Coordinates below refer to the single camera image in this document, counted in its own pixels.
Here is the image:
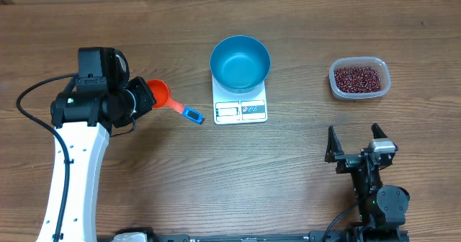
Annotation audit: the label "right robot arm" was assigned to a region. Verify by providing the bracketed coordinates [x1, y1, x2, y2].
[321, 123, 411, 241]

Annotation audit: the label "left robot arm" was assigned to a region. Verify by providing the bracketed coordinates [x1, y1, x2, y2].
[37, 47, 156, 242]

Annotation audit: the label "white digital kitchen scale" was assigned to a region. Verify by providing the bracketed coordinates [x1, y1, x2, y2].
[212, 77, 269, 125]

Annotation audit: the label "red measuring scoop blue handle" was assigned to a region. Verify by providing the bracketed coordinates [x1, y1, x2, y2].
[147, 79, 205, 125]

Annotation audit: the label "red adzuki beans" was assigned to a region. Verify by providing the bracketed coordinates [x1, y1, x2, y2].
[334, 67, 382, 93]

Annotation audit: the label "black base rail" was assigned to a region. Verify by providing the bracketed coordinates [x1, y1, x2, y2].
[97, 227, 410, 242]

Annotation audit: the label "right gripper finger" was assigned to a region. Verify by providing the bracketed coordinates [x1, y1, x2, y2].
[371, 123, 388, 139]
[325, 125, 344, 163]

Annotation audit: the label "blue bowl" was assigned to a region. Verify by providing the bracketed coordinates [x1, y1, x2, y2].
[209, 35, 272, 93]

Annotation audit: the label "clear plastic container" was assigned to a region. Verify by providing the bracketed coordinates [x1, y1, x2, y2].
[328, 56, 392, 100]

